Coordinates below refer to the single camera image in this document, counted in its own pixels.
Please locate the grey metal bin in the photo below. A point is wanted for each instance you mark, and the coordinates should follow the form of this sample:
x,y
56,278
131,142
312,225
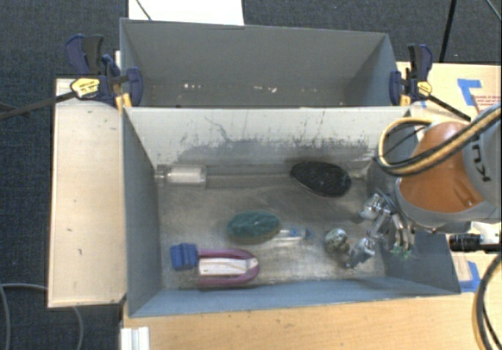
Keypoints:
x,y
251,66

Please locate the speckled grey-green ball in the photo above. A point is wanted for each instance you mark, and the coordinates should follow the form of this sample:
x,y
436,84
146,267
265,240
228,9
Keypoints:
x,y
336,241

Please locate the dark green oval brush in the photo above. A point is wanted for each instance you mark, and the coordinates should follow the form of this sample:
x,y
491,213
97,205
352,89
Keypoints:
x,y
321,179

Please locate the blue ribbed block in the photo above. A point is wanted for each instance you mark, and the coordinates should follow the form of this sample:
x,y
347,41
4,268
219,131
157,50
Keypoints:
x,y
183,256

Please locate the clear tube with blue tip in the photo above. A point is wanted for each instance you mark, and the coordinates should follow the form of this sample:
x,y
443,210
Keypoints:
x,y
296,233

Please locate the pale wood board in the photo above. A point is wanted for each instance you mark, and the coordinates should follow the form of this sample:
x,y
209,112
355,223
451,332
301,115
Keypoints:
x,y
88,203

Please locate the green oval sponge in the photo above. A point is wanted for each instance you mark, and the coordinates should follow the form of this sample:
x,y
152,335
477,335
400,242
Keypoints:
x,y
253,226

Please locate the bare metal gripper finger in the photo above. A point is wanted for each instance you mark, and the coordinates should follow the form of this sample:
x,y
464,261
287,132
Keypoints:
x,y
362,249
375,207

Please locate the black cylinder on white bracket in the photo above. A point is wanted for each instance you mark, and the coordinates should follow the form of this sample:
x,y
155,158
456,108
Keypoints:
x,y
464,241

